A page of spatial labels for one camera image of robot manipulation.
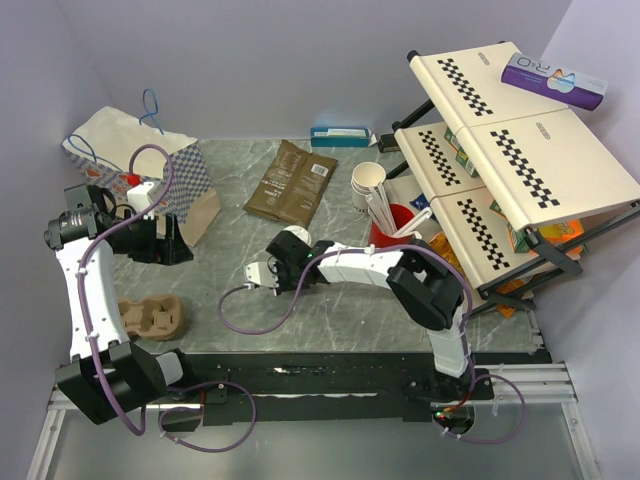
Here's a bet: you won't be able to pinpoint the stack of paper cups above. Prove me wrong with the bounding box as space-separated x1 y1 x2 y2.
351 162 389 214

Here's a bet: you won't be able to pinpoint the white plastic cup lid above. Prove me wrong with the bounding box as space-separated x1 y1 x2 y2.
284 225 312 246

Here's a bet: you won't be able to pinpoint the orange snack packet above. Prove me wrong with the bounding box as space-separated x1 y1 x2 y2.
428 232 464 274

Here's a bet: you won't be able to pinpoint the cream checkered tiered shelf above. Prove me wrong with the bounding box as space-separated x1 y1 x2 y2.
393 42 639 311

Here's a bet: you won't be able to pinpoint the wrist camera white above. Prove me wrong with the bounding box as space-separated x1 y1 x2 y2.
126 174 166 220
244 261 278 289

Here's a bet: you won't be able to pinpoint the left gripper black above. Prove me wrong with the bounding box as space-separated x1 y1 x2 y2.
112 209 192 265

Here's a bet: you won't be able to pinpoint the teal blue box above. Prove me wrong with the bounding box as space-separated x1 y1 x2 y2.
310 126 378 148

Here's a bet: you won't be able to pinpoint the green snack boxes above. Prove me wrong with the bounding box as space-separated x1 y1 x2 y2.
444 127 479 178

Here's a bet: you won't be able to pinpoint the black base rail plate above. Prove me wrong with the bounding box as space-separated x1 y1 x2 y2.
169 352 494 426

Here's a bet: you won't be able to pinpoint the brown pulp cup carrier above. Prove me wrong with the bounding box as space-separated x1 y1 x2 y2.
118 294 186 341

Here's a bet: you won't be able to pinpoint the red cup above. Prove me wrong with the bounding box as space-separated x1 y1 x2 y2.
368 203 414 248

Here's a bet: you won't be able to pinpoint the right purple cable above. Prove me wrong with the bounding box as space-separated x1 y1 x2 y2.
217 243 526 446

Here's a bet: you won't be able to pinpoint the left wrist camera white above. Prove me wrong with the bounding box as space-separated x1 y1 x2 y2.
126 174 166 220

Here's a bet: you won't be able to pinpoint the brown coffee bean pouch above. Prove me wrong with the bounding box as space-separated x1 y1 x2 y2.
243 140 338 228

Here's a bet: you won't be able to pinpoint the blue checkered paper bag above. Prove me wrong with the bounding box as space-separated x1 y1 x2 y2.
62 88 221 247

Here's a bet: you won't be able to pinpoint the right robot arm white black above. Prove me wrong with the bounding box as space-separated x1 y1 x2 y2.
266 230 473 399

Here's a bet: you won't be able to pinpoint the purple white box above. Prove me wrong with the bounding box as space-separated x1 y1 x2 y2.
501 53 608 111

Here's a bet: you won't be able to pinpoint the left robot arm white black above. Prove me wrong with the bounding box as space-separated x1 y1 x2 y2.
44 182 198 425

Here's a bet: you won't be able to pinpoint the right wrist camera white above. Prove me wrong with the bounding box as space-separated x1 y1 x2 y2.
244 261 278 289

